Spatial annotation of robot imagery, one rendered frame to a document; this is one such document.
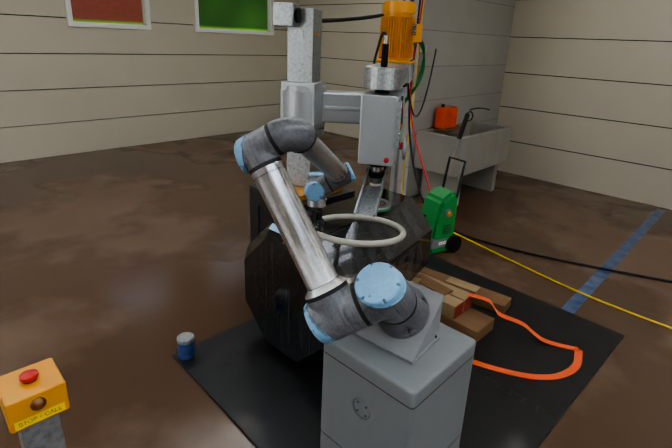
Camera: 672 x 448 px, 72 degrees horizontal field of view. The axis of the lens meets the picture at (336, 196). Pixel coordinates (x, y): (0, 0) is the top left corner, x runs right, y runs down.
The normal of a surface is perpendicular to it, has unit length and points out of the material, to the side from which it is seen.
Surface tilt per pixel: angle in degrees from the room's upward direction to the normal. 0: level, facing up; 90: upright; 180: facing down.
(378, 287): 40
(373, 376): 90
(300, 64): 90
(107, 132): 90
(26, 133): 90
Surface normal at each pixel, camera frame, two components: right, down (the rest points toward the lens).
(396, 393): -0.70, 0.21
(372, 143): -0.22, 0.30
